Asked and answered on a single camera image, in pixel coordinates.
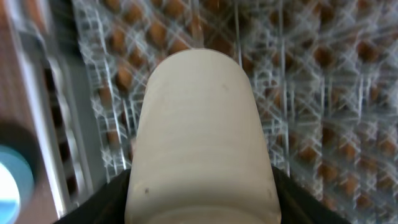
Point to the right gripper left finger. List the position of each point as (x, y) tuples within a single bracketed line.
[(106, 206)]

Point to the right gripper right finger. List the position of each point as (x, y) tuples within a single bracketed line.
[(298, 206)]

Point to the light blue bowl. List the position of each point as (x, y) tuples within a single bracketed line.
[(17, 184)]

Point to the white cup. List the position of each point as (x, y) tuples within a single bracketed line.
[(200, 154)]

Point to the grey dishwasher rack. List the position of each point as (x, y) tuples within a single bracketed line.
[(323, 73)]

